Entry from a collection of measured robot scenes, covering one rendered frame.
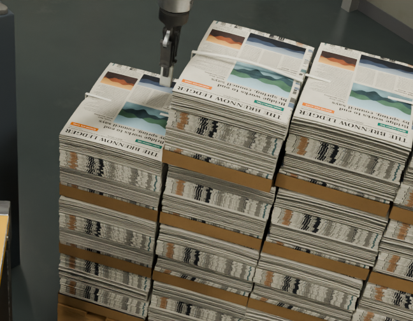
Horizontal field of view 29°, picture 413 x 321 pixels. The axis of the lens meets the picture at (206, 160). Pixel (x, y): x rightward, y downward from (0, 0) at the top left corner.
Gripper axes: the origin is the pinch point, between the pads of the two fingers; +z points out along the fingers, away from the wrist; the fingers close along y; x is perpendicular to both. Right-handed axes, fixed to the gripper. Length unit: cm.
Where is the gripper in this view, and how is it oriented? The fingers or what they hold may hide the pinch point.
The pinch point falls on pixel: (166, 74)
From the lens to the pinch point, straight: 213.0
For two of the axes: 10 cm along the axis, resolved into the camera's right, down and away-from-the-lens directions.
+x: -9.6, -2.6, 1.2
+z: -1.3, 7.6, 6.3
